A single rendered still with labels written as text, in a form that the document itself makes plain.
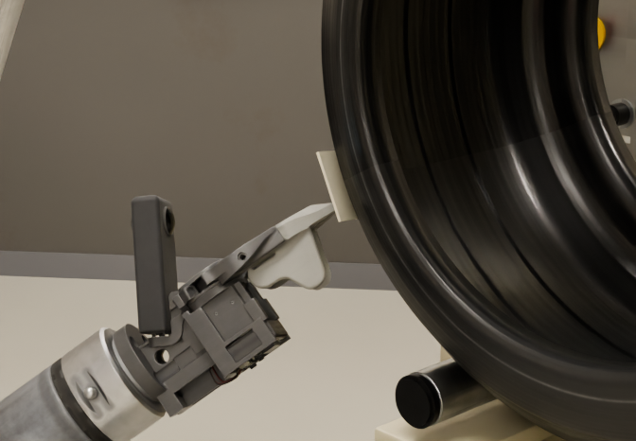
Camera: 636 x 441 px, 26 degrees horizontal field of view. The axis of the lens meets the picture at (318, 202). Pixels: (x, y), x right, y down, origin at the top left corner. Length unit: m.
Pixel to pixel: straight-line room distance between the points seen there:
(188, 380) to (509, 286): 0.29
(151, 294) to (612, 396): 0.39
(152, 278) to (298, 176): 2.96
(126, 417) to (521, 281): 0.36
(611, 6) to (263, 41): 2.25
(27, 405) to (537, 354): 0.42
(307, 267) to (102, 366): 0.18
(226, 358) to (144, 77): 3.03
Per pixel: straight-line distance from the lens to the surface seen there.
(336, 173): 1.14
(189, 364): 1.13
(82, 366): 1.14
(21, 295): 4.19
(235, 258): 1.10
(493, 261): 1.21
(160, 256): 1.14
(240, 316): 1.11
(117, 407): 1.13
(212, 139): 4.10
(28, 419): 1.15
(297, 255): 1.11
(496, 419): 1.17
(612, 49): 1.88
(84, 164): 4.21
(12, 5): 1.22
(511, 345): 1.01
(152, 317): 1.13
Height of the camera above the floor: 1.34
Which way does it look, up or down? 15 degrees down
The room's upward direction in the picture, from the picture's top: straight up
